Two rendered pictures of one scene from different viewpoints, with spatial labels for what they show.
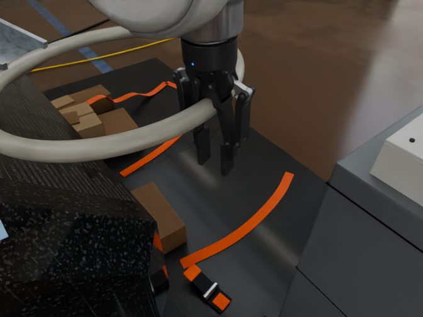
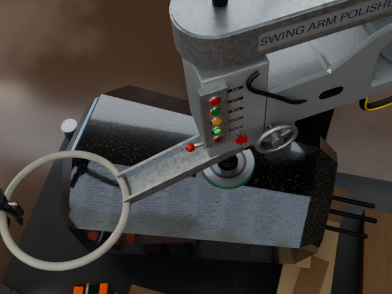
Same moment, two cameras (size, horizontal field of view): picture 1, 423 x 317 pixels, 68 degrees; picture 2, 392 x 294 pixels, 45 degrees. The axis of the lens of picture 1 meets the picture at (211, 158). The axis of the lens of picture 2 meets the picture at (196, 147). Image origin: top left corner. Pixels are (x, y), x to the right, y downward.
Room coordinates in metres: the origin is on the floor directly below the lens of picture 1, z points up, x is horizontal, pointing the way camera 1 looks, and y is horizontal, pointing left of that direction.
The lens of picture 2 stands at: (1.49, 0.21, 2.55)
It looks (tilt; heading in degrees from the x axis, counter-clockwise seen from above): 60 degrees down; 148
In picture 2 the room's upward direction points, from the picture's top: 9 degrees counter-clockwise
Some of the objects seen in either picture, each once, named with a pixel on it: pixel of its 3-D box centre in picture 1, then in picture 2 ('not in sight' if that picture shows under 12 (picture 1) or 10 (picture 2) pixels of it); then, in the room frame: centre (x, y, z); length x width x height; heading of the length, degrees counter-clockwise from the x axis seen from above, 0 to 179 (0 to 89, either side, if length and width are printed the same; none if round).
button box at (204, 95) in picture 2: not in sight; (214, 117); (0.86, 0.68, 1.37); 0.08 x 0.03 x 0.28; 69
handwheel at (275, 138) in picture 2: not in sight; (272, 130); (0.94, 0.85, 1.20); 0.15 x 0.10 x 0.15; 69
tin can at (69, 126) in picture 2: not in sight; (72, 130); (-0.35, 0.47, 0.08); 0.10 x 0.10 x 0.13
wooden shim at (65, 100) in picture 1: (51, 106); not in sight; (1.62, 0.97, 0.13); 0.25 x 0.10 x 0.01; 135
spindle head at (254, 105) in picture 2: not in sight; (248, 84); (0.81, 0.86, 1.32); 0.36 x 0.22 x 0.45; 69
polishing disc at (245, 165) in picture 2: not in sight; (227, 162); (0.78, 0.79, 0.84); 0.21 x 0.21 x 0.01
